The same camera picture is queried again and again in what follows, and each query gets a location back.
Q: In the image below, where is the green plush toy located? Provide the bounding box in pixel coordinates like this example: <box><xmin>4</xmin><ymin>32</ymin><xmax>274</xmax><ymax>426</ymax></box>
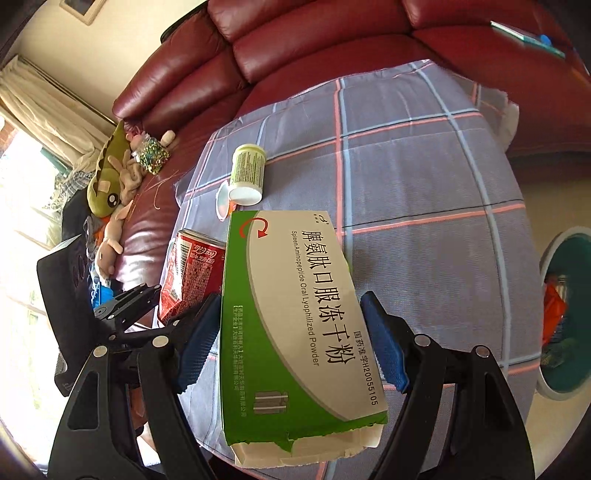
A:
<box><xmin>87</xmin><ymin>121</ymin><xmax>139</xmax><ymax>217</ymax></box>

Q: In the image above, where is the green white medicine box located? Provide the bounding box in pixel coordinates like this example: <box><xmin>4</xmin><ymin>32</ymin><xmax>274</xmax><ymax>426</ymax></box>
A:
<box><xmin>221</xmin><ymin>210</ymin><xmax>389</xmax><ymax>469</ymax></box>

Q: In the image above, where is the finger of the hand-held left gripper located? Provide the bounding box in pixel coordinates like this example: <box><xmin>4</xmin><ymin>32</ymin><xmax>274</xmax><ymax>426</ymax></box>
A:
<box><xmin>92</xmin><ymin>284</ymin><xmax>161</xmax><ymax>332</ymax></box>

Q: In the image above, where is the framed wall picture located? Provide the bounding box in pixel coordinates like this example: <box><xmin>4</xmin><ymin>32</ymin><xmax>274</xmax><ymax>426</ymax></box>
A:
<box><xmin>59</xmin><ymin>0</ymin><xmax>108</xmax><ymax>25</ymax></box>

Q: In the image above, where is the white bottle cap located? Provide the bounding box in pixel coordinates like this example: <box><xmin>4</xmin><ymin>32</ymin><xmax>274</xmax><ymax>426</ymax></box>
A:
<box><xmin>216</xmin><ymin>181</ymin><xmax>234</xmax><ymax>217</ymax></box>

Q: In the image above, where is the grey plaid cloth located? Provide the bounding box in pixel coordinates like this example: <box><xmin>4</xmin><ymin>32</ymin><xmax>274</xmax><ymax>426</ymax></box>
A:
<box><xmin>174</xmin><ymin>59</ymin><xmax>541</xmax><ymax>480</ymax></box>

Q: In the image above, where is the pink plush toy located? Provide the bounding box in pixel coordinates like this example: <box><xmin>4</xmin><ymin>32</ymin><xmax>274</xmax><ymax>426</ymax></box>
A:
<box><xmin>95</xmin><ymin>129</ymin><xmax>178</xmax><ymax>278</ymax></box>

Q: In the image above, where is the blue plastic bin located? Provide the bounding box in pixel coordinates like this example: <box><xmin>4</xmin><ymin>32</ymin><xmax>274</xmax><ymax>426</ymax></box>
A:
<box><xmin>536</xmin><ymin>226</ymin><xmax>591</xmax><ymax>400</ymax></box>

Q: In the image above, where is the white bottle green label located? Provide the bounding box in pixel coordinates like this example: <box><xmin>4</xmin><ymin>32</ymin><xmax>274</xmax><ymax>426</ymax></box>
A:
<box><xmin>229</xmin><ymin>144</ymin><xmax>267</xmax><ymax>205</ymax></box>

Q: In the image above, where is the red leather sofa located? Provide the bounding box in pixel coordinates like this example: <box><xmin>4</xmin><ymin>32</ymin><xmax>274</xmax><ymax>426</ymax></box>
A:
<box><xmin>111</xmin><ymin>0</ymin><xmax>591</xmax><ymax>333</ymax></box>

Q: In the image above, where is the pile of clothes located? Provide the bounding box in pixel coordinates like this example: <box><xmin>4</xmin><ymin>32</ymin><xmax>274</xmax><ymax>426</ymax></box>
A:
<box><xmin>55</xmin><ymin>168</ymin><xmax>112</xmax><ymax>296</ymax></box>

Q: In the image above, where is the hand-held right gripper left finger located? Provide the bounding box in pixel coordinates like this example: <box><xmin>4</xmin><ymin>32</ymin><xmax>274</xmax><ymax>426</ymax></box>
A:
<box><xmin>48</xmin><ymin>292</ymin><xmax>223</xmax><ymax>480</ymax></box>

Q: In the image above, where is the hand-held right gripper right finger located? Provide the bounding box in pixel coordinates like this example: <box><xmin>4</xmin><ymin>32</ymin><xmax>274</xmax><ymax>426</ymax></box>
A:
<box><xmin>359</xmin><ymin>291</ymin><xmax>532</xmax><ymax>480</ymax></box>

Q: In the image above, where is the beige curtain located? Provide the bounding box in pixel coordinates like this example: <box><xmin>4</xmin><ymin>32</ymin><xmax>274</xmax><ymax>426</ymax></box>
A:
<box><xmin>0</xmin><ymin>55</ymin><xmax>118</xmax><ymax>167</ymax></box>

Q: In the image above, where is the red soda can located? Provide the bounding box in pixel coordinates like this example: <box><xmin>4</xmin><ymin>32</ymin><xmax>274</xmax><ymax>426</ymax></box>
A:
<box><xmin>158</xmin><ymin>228</ymin><xmax>228</xmax><ymax>324</ymax></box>

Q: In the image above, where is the orange wrapper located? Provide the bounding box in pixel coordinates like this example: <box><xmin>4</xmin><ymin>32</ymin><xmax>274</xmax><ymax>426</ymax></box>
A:
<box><xmin>542</xmin><ymin>282</ymin><xmax>571</xmax><ymax>347</ymax></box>

